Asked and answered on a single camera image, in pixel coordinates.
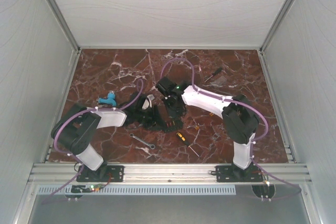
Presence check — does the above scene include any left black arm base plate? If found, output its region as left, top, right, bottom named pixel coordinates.
left=76, top=165, right=124, bottom=183

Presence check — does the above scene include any black handled screwdriver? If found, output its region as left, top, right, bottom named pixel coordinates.
left=205, top=67, right=223, bottom=82

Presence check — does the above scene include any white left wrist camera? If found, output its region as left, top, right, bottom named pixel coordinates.
left=142, top=94, right=155, bottom=110

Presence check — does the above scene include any light blue slotted cable duct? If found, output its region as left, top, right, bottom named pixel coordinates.
left=37, top=184, right=236, bottom=196

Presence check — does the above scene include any blue plastic part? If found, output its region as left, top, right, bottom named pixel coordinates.
left=98, top=91, right=117, bottom=106

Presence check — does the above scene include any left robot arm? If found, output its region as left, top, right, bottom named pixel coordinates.
left=51, top=92, right=164, bottom=182

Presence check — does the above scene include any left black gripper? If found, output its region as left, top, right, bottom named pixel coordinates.
left=135, top=105, right=167, bottom=131

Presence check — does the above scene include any aluminium front rail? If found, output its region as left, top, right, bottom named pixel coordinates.
left=28, top=163, right=312, bottom=185

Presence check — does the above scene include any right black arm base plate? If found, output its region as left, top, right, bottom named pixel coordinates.
left=211, top=164, right=264, bottom=183

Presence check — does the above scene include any yellow black screwdriver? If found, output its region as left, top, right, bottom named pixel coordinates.
left=176, top=132, right=190, bottom=147

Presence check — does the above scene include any silver combination wrench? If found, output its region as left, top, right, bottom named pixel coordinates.
left=130, top=133, right=156, bottom=150

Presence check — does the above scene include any black fuse box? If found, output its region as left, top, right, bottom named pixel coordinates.
left=159, top=119, right=183, bottom=133

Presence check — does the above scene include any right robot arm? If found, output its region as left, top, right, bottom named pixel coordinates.
left=155, top=77, right=262, bottom=182

